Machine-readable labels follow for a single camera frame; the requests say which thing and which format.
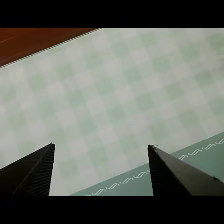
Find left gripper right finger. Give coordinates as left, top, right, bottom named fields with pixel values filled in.
left=147, top=144, right=224, bottom=197

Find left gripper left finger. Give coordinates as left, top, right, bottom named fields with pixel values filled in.
left=0, top=142, right=56, bottom=197

